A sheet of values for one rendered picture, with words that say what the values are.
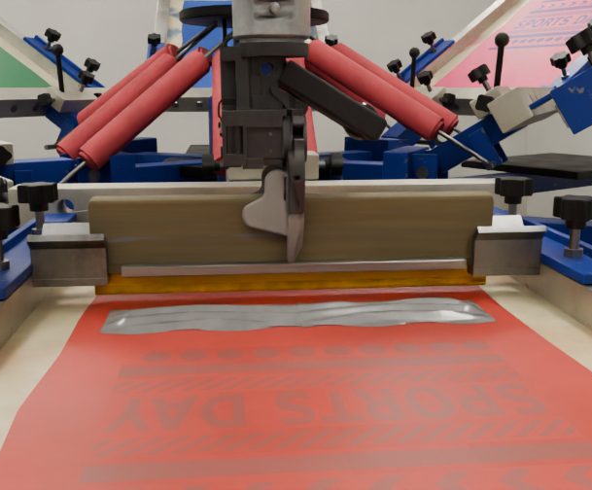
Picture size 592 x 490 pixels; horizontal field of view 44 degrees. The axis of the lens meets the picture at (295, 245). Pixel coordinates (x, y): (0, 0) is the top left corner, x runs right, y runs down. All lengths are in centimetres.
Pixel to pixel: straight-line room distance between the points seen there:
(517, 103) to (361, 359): 62
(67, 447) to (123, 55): 449
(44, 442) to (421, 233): 43
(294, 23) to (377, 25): 428
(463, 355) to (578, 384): 9
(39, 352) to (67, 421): 14
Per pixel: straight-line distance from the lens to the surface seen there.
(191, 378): 55
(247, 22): 70
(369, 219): 74
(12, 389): 56
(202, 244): 73
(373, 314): 67
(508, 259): 77
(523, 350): 63
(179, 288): 75
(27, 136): 502
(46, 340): 66
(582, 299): 71
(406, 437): 47
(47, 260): 73
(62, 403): 53
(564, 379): 58
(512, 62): 215
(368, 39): 495
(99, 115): 147
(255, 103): 71
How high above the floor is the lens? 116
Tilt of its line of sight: 12 degrees down
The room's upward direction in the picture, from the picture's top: straight up
